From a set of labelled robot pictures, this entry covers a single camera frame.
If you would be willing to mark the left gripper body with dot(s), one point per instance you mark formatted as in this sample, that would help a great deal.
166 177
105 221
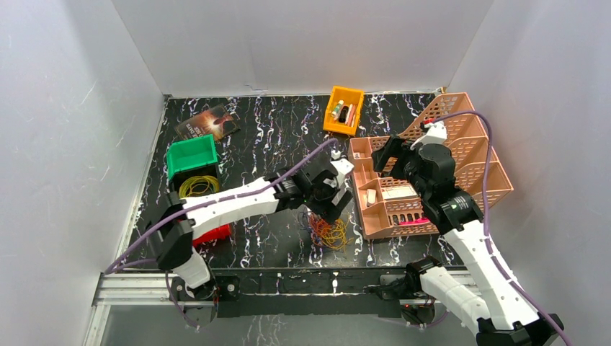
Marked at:
333 205

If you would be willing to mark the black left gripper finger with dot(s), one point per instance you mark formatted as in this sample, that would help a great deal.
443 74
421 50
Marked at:
326 211
342 203

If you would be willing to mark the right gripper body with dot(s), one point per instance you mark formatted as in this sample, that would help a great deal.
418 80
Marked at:
406 166

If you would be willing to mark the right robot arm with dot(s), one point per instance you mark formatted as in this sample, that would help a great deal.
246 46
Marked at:
502 313

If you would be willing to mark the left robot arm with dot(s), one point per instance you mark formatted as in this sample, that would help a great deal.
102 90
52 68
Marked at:
188 219

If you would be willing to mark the white eraser in organizer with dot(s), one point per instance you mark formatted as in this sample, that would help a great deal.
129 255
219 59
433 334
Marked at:
370 197

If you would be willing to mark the pink desk organizer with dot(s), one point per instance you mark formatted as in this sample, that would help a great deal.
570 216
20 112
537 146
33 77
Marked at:
478 170

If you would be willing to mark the pink item in organizer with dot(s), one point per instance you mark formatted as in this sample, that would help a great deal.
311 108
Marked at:
414 222

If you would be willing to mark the orange-yellow plastic bin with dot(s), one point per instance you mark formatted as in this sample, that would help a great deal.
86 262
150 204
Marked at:
343 111

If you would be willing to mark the red plastic bin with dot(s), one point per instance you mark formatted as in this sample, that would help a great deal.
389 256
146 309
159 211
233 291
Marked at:
219 233

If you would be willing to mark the black plastic bin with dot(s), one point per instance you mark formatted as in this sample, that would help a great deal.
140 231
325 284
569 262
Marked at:
196 182

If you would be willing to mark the dark book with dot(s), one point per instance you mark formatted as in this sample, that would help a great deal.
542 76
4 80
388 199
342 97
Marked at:
216 121

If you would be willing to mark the green plastic bin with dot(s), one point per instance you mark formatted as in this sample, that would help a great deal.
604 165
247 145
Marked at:
190 155

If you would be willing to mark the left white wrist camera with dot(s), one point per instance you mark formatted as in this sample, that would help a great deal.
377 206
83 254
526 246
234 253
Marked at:
342 166

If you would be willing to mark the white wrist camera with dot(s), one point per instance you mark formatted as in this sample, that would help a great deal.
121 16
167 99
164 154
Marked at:
342 166
434 131

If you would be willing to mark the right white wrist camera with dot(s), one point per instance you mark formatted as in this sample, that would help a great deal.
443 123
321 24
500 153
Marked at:
434 131

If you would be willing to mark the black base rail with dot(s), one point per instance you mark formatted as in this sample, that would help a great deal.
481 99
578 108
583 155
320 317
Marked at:
377 291

